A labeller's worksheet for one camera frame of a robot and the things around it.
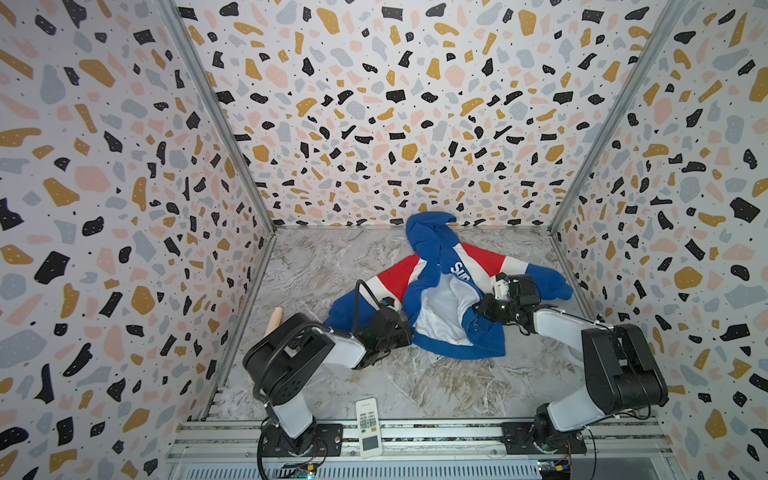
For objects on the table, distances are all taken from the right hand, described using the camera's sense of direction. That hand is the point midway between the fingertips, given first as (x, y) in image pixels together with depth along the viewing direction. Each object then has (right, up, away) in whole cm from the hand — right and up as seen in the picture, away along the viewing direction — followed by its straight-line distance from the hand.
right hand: (469, 300), depth 92 cm
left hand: (-17, -8, -2) cm, 18 cm away
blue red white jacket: (-9, +3, +10) cm, 13 cm away
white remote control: (-29, -31, -19) cm, 47 cm away
